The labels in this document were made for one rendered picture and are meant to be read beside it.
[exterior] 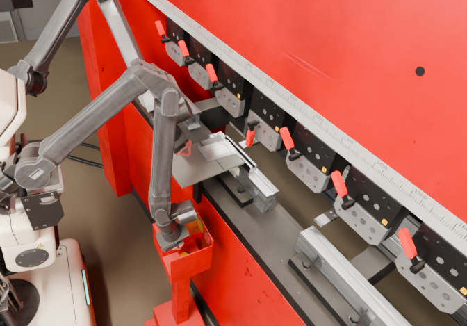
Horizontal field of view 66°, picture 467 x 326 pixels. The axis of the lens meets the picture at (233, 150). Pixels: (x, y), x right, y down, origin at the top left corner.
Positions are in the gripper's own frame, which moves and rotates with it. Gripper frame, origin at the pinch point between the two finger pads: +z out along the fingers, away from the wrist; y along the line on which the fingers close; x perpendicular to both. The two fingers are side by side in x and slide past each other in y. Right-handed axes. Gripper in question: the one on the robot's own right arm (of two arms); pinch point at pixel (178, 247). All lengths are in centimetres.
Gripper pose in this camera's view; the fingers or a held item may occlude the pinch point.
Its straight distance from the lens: 133.4
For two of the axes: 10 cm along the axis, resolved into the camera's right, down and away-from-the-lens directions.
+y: 8.8, -4.2, 2.4
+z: 1.2, 6.7, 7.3
